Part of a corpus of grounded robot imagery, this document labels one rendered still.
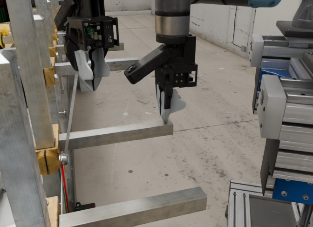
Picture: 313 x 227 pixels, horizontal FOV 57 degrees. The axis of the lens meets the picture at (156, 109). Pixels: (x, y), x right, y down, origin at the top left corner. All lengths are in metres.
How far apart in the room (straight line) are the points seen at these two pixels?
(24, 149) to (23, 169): 0.03
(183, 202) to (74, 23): 0.37
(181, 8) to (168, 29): 0.05
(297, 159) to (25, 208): 0.49
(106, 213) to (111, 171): 1.52
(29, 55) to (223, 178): 1.60
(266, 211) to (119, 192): 0.84
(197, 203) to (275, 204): 1.04
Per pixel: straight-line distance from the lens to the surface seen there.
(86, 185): 1.92
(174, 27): 0.62
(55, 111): 0.88
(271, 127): 0.60
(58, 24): 0.65
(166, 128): 0.72
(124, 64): 0.90
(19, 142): 0.36
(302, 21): 1.08
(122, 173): 1.98
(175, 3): 0.62
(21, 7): 0.56
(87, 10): 0.54
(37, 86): 0.59
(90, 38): 0.55
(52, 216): 0.50
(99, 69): 0.62
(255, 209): 1.49
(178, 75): 0.67
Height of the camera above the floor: 1.20
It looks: 25 degrees down
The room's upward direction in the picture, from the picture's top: straight up
